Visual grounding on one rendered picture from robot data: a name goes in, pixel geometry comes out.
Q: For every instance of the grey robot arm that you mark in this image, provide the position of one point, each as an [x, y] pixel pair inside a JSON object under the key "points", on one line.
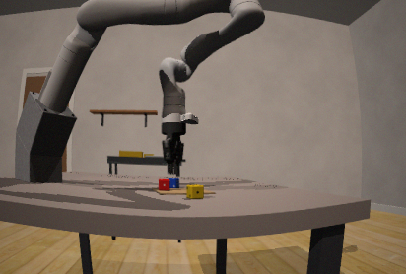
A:
{"points": [[94, 16]]}

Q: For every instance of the tan square mat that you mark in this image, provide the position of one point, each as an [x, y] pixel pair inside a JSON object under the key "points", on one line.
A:
{"points": [[176, 191]]}

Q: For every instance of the yellow die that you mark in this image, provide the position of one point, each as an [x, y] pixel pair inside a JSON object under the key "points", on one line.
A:
{"points": [[195, 191]]}

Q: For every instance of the red die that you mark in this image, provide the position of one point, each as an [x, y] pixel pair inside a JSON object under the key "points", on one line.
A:
{"points": [[164, 184]]}

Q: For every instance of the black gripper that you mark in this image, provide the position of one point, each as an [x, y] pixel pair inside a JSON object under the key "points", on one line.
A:
{"points": [[172, 146]]}

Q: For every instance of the blue die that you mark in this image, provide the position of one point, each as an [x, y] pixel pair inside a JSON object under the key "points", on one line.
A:
{"points": [[173, 183]]}

